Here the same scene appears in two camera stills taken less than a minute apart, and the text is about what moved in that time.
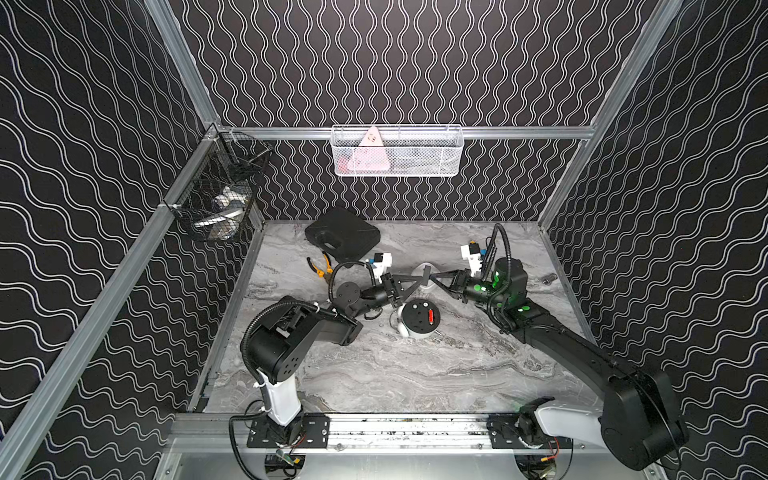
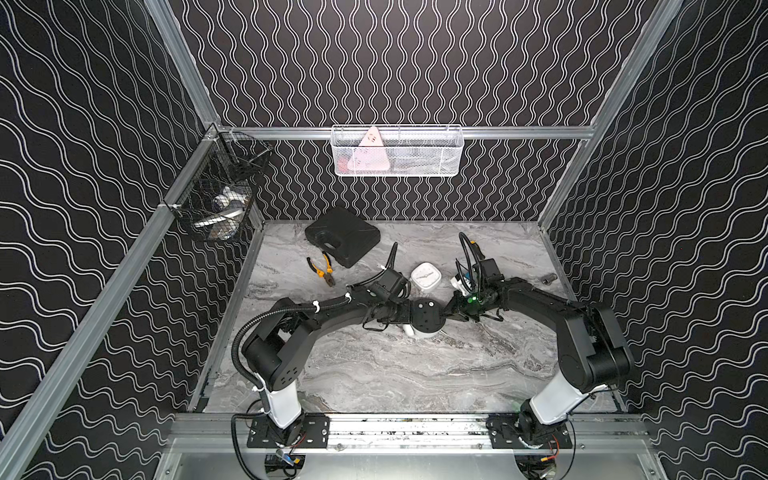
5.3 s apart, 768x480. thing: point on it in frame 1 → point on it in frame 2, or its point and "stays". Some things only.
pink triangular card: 370,154 stays
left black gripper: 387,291 → 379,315
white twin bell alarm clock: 419,317 stays
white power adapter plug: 418,271 stays
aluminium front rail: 378,432 stays
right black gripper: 458,285 → 456,309
